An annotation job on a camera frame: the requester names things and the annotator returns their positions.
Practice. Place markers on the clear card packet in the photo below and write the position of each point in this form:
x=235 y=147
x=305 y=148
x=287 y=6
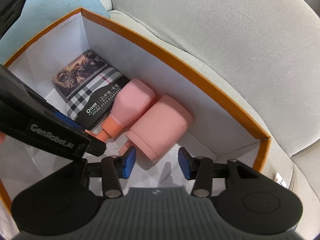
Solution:
x=279 y=178

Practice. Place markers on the light blue cushion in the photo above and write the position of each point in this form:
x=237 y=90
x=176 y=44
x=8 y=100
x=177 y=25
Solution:
x=50 y=5

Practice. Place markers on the dark picture-printed box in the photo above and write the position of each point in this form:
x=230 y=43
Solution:
x=77 y=72

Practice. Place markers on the orange cardboard box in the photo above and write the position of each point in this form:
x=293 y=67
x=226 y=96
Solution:
x=150 y=67

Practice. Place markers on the pink pump bottle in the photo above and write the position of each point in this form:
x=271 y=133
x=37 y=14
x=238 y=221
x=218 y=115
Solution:
x=132 y=97

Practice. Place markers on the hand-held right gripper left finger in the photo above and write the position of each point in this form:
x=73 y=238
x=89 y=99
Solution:
x=130 y=162

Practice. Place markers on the pink cylindrical container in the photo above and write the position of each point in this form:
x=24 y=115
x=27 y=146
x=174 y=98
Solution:
x=160 y=125

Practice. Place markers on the plaid black case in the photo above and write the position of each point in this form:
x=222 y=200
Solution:
x=100 y=100

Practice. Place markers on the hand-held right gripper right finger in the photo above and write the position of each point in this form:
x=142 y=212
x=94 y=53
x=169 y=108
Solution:
x=187 y=163

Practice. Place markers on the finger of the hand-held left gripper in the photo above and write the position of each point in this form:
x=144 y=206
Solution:
x=97 y=148
x=71 y=125

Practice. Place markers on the beige sofa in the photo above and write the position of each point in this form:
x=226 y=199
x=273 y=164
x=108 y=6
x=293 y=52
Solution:
x=225 y=30

